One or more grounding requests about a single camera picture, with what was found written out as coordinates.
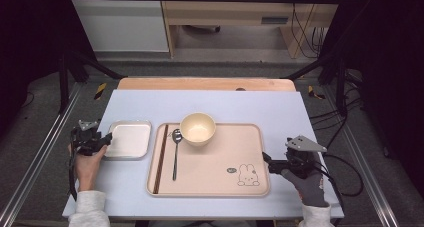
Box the bundle of black desk cables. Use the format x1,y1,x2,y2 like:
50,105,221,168
289,2,326,60

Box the person's left hand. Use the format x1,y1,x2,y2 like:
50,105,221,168
67,143,109,193

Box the cream bowl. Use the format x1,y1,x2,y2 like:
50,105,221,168
179,112,217,147

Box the aluminium floor rail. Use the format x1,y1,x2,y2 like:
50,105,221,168
320,86,401,227
0,82,84,227

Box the metal spoon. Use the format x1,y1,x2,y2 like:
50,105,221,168
171,128,184,182

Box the hand-held gripper cable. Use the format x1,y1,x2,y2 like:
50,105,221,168
67,130,79,202
314,153,365,201

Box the wooden table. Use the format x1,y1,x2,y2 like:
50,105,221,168
117,76,297,92

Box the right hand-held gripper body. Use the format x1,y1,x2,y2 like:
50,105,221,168
282,135,329,180

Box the person's right hand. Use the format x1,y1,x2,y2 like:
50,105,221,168
280,168,330,209

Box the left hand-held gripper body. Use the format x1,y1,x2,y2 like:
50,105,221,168
70,119,104,157

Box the white cabinet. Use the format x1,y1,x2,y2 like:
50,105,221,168
66,0,170,53

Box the black curtain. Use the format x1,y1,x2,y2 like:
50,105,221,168
0,0,98,135
319,0,424,191

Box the pink tray with rabbit print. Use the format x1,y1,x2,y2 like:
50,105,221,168
145,122,271,198

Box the black metal stand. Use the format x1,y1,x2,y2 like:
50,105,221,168
57,48,125,115
283,51,350,117

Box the cream square plate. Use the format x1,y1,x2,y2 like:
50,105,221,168
104,120,153,161

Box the wooden desk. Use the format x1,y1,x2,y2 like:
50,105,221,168
158,0,346,60

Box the left hand-held gripper cable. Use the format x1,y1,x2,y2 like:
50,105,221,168
67,130,79,202

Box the black floor cables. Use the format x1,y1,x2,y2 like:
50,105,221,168
309,68,365,140

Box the right hand-held gripper cable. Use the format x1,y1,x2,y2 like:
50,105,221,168
314,153,365,201

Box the yellow and black tape strip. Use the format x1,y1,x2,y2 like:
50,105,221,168
306,84,327,101
93,82,108,101

